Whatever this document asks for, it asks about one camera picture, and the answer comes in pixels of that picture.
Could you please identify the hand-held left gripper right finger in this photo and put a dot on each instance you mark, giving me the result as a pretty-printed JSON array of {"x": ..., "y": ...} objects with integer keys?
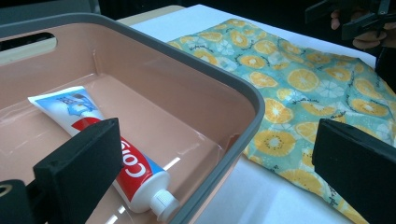
[{"x": 358, "y": 168}]

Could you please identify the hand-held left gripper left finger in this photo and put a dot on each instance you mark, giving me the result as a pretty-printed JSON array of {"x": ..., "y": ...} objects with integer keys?
[{"x": 81, "y": 161}]

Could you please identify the red white blue toothpaste tube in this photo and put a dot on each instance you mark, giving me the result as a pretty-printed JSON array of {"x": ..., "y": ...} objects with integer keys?
[{"x": 140, "y": 174}]

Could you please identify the citrus print cloth bag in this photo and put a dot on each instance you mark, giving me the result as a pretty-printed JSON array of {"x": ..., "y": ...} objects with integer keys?
[{"x": 295, "y": 81}]

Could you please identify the pink basket with grey rim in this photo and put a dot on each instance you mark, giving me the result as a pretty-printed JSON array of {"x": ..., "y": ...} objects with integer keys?
[{"x": 162, "y": 93}]

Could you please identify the white table board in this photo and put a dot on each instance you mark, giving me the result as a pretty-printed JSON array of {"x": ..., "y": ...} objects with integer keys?
[{"x": 249, "y": 193}]

